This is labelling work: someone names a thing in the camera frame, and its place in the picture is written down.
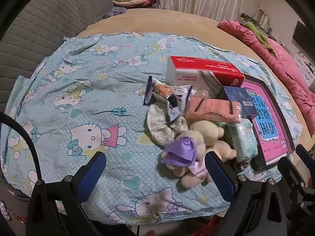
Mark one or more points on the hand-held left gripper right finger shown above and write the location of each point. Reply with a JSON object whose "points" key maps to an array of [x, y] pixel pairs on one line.
{"points": [[219, 177]]}

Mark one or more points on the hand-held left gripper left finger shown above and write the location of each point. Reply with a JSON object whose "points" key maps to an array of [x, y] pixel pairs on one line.
{"points": [[89, 179]]}

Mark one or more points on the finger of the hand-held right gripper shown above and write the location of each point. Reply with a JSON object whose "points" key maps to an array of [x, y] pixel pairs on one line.
{"points": [[289, 170], [306, 158]]}

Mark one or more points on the leopard print scrunchie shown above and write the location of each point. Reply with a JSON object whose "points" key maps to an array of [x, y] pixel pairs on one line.
{"points": [[242, 165]]}

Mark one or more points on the plush bear with purple hat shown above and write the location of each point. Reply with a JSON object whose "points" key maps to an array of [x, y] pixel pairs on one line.
{"points": [[183, 150]]}

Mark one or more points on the dark framed pink tray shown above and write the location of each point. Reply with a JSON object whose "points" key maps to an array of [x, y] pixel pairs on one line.
{"points": [[269, 127]]}

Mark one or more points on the floral white scrunchie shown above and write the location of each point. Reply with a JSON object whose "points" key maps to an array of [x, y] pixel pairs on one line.
{"points": [[157, 127]]}

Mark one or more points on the black pouch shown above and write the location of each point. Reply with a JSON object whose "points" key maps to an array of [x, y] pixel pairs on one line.
{"points": [[259, 163]]}

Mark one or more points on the green white tissue pack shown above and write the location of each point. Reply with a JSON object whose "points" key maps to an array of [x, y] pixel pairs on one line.
{"points": [[242, 137]]}

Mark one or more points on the cream plush bear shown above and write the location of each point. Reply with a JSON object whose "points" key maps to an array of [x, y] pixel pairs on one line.
{"points": [[206, 130]]}

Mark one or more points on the pink towel in clear packet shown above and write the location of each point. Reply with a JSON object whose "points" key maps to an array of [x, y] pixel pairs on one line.
{"points": [[209, 108]]}

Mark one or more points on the dark blue box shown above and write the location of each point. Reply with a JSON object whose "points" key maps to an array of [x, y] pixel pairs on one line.
{"points": [[240, 99]]}

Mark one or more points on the cartoon cat printed blanket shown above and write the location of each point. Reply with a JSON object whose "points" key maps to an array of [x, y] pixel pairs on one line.
{"points": [[98, 98]]}

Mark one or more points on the white drawer cabinet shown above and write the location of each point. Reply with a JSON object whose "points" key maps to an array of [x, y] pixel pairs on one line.
{"points": [[305, 70]]}

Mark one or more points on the pink quilt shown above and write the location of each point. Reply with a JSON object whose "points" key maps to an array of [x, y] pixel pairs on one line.
{"points": [[283, 64]]}

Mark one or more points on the red white tissue box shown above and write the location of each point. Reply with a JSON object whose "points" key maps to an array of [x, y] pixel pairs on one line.
{"points": [[204, 65]]}

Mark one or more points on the green cloth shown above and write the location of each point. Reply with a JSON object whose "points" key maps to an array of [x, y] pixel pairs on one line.
{"points": [[258, 33]]}

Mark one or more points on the desk with mirror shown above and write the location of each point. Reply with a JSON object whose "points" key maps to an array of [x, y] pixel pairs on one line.
{"points": [[258, 19]]}

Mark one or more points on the grey quilted headboard cover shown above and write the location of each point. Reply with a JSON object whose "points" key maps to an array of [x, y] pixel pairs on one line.
{"points": [[49, 24]]}

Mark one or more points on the tan bed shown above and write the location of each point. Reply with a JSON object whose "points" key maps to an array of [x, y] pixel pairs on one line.
{"points": [[172, 21]]}

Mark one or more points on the dark patterned pillow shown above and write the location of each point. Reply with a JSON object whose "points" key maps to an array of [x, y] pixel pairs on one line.
{"points": [[114, 12]]}

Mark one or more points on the black wall television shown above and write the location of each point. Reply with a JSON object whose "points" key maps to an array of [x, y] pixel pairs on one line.
{"points": [[304, 38]]}

